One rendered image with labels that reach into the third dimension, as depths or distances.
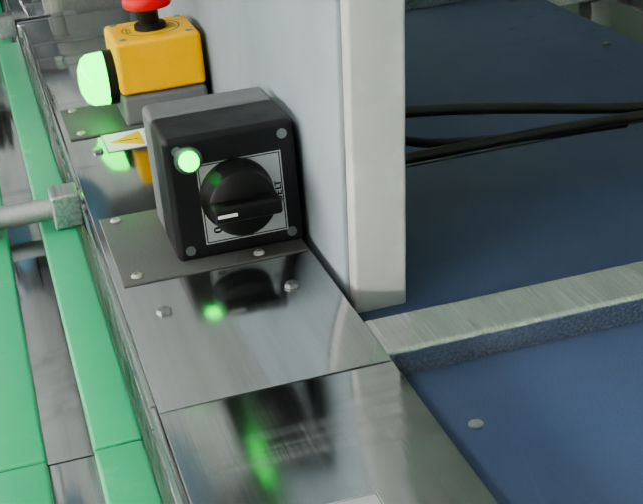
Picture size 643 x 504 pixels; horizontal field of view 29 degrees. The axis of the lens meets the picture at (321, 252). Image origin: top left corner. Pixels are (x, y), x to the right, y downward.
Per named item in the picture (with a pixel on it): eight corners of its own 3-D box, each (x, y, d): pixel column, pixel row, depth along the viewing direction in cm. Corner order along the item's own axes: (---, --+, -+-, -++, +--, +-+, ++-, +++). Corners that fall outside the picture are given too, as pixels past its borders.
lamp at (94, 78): (115, 95, 106) (79, 101, 106) (106, 43, 105) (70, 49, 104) (122, 109, 102) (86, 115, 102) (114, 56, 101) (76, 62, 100)
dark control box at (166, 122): (279, 195, 85) (157, 219, 83) (267, 82, 82) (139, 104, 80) (312, 239, 78) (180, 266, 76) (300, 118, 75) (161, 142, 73)
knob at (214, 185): (275, 220, 77) (290, 240, 74) (204, 234, 76) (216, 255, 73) (268, 151, 75) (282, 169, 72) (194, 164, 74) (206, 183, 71)
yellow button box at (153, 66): (199, 90, 110) (115, 104, 108) (188, 6, 107) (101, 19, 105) (216, 112, 103) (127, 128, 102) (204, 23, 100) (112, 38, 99)
